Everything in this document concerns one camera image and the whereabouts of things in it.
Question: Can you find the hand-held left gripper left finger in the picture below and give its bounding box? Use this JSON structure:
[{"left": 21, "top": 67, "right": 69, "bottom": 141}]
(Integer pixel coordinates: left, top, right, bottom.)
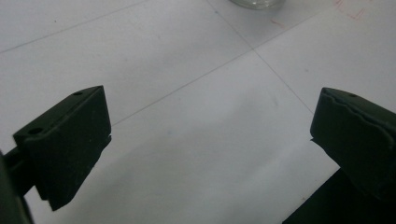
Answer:
[{"left": 12, "top": 85, "right": 112, "bottom": 212}]

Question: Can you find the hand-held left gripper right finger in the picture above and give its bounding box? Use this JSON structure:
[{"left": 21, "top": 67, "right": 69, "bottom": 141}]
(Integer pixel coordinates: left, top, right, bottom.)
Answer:
[{"left": 309, "top": 87, "right": 396, "bottom": 203}]

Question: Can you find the clear glass jar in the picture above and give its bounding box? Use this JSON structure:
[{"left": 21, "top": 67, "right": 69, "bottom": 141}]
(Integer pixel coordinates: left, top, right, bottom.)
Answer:
[{"left": 229, "top": 0, "right": 286, "bottom": 10}]

